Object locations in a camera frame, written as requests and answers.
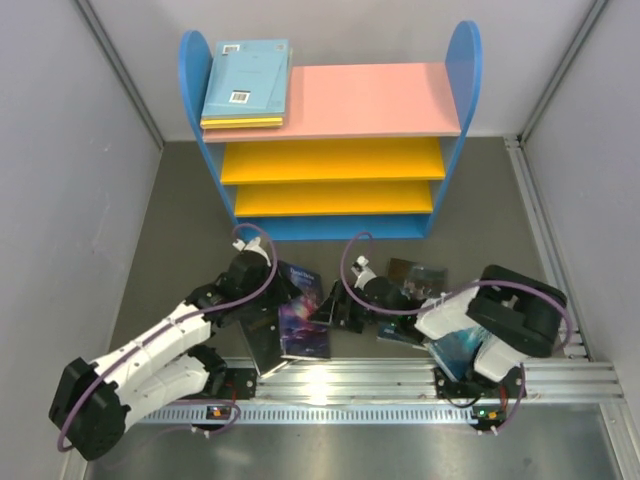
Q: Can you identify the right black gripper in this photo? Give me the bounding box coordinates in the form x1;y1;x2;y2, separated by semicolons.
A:
309;280;398;333

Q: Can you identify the black glossy book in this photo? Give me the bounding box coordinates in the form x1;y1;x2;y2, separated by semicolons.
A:
239;306;288;378

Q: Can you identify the purple Robinson Crusoe book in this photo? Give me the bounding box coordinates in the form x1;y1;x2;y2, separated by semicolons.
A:
278;261;331;361

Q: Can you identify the yellow book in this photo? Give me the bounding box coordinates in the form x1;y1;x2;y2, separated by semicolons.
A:
200;117;284;130

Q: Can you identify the light blue book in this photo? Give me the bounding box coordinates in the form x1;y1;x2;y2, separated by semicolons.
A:
201;39;291;120

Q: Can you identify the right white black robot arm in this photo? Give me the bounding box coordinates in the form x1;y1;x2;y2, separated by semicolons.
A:
310;257;567;401

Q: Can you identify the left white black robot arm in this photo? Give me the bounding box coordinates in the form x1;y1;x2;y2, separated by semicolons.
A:
48;248;301;461

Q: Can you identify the dark Wuthering Heights book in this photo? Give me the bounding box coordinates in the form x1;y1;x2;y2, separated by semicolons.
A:
377;258;448;350

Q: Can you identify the teal blue cover book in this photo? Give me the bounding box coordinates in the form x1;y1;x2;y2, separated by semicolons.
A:
428;326;489;382

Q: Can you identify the blue pink yellow shelf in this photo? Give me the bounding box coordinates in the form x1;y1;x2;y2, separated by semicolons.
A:
178;20;483;241

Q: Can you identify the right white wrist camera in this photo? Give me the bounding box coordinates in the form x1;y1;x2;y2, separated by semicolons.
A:
351;255;377;290

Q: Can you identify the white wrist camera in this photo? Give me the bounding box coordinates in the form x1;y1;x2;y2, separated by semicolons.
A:
232;237;272;267
351;255;377;290

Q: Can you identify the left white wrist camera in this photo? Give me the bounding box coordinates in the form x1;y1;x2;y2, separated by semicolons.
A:
232;237;272;267

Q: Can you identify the aluminium mounting rail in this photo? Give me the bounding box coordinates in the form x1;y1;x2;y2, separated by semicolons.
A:
255;358;624;405

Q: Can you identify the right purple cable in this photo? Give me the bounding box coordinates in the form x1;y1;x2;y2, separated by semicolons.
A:
339;230;574;436

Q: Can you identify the perforated grey cable duct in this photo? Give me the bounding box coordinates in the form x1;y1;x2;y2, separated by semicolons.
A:
141;403;479;425

